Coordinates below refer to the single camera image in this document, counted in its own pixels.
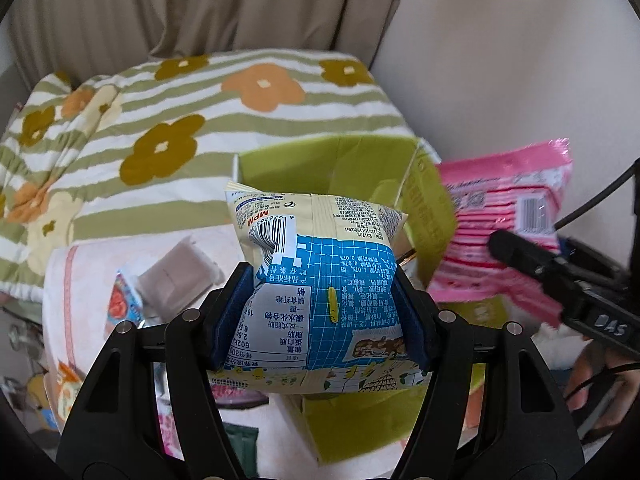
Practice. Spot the blue and yellow snack packet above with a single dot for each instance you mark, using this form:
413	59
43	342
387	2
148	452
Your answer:
325	260

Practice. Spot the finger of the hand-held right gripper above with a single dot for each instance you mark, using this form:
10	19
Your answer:
525	257
600	270

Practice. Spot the dark green snack packet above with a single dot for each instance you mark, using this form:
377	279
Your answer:
242	450

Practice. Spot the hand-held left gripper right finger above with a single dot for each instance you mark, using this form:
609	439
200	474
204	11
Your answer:
415	325

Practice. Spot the person's right hand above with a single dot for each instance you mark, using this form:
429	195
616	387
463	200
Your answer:
590	375

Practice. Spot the pink printed snack packet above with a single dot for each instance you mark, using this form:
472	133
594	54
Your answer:
167	425

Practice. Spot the orange and yellow snack packet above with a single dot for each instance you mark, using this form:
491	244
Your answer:
65	390

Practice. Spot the red and blue snack packet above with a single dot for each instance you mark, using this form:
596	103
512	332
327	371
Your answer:
120	305

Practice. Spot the pink towel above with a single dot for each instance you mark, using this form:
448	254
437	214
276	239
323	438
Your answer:
100	270

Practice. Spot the green cardboard box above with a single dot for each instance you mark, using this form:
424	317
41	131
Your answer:
350	160

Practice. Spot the beige curtain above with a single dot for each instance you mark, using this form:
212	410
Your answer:
150	0

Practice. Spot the floral striped blanket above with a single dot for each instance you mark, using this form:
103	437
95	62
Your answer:
200	85

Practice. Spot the grey snack packet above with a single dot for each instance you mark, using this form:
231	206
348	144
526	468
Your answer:
175	275

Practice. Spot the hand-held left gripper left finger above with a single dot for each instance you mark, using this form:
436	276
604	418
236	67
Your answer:
232	305

